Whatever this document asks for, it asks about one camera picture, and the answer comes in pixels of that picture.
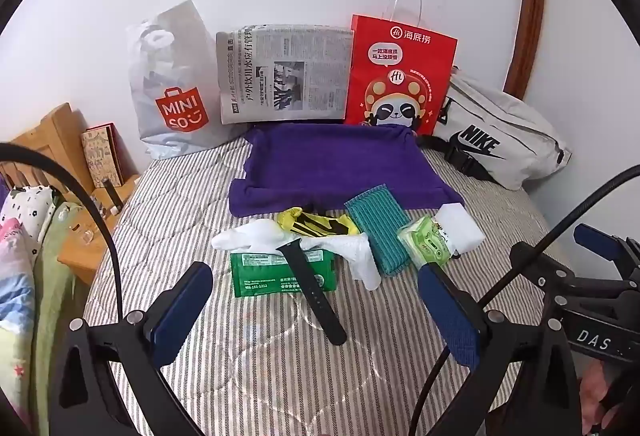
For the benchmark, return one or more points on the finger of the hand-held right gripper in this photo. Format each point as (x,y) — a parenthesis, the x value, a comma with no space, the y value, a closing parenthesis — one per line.
(597,241)
(537,263)

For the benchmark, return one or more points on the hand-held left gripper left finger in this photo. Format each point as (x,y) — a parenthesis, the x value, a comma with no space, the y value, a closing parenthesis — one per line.
(182,311)

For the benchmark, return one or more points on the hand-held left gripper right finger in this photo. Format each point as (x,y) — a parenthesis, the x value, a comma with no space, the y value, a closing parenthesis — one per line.
(447,311)

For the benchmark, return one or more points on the light green wipes pack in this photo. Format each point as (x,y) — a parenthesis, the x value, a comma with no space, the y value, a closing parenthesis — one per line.
(427,241)

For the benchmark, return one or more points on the white sponge block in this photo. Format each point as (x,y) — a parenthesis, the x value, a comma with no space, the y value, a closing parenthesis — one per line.
(462,223)

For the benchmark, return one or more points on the dark green tissue pack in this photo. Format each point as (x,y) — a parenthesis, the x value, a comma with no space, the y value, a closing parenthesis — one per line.
(260,273)

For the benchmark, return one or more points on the teal striped cleaning cloth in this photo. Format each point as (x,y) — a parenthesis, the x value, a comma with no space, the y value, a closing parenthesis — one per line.
(380,231)

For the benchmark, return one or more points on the white sock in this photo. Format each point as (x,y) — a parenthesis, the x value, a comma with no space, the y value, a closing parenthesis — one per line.
(357,256)

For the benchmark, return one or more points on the yellow black sock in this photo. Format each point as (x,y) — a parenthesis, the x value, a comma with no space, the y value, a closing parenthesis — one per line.
(320,223)

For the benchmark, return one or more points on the purple cloth tray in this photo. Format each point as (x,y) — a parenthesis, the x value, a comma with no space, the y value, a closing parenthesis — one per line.
(340,161)

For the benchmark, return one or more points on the person's right hand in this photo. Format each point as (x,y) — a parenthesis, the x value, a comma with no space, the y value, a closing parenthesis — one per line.
(595,391)

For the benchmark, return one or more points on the striped bed sheet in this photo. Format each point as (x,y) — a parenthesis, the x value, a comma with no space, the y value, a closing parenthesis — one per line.
(250,366)

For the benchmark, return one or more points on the light wooden nightstand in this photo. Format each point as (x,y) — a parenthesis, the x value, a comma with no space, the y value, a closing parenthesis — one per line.
(85,256)

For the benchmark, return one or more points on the small clear plastic item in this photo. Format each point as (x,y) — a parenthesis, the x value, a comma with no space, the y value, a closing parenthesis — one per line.
(85,233)

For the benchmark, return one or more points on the white waist bag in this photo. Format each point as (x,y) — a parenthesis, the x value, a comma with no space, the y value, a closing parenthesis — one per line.
(505,136)

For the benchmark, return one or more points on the small dark slim item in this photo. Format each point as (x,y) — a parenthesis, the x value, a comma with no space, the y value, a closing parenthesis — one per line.
(114,198)

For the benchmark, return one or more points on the green blanket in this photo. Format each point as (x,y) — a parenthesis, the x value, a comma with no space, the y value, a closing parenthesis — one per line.
(50,296)

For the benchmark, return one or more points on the pink printed cloth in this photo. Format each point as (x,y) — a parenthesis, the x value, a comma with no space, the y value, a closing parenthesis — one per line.
(15,276)

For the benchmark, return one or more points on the patterned brown notebook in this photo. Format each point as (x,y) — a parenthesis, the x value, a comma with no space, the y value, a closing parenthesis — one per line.
(102,156)

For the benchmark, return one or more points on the white spotted pillow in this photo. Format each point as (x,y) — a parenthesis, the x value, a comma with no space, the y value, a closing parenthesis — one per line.
(25,211)

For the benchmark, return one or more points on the purple fluffy item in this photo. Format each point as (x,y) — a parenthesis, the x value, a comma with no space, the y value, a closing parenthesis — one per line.
(4,188)

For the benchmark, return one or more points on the light wooden headboard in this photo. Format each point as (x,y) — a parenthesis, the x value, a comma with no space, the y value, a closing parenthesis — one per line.
(55,131)

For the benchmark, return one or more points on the red paper panda bag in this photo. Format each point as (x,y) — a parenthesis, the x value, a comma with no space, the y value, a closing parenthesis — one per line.
(400,76)

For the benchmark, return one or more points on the grey plastic shopping bag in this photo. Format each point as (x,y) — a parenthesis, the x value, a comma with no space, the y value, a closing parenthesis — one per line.
(170,76)

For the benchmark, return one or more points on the folded newspaper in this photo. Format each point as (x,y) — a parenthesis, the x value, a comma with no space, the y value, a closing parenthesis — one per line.
(285,76)

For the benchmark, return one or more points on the brown wooden frame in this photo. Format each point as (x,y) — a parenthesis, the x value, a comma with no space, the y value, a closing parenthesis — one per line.
(531,6)

